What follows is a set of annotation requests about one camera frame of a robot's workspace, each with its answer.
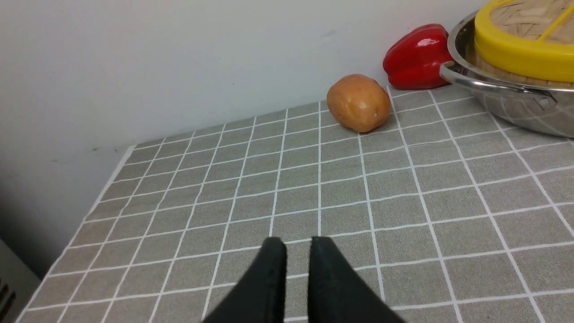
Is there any stainless steel pot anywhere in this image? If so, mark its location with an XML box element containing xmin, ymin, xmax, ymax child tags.
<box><xmin>439</xmin><ymin>12</ymin><xmax>574</xmax><ymax>138</ymax></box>

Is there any red bell pepper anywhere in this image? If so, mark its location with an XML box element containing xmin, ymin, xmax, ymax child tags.
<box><xmin>382</xmin><ymin>24</ymin><xmax>452</xmax><ymax>90</ymax></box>

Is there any brown potato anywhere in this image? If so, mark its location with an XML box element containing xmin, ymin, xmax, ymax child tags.
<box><xmin>326</xmin><ymin>74</ymin><xmax>392</xmax><ymax>133</ymax></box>

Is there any woven bamboo steamer lid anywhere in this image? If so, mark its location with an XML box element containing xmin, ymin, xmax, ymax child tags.
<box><xmin>474</xmin><ymin>0</ymin><xmax>574</xmax><ymax>83</ymax></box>

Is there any yellow-rimmed bamboo steamer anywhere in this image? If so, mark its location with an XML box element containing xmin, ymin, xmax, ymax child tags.
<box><xmin>465</xmin><ymin>45</ymin><xmax>574</xmax><ymax>89</ymax></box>

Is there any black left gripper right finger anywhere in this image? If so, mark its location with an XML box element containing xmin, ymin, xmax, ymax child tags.
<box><xmin>308</xmin><ymin>236</ymin><xmax>404</xmax><ymax>323</ymax></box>

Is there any grey checked tablecloth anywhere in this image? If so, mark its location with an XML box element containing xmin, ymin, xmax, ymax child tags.
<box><xmin>17</xmin><ymin>87</ymin><xmax>573</xmax><ymax>323</ymax></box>

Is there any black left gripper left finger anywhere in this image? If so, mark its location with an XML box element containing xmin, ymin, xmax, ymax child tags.
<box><xmin>203</xmin><ymin>237</ymin><xmax>287</xmax><ymax>323</ymax></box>

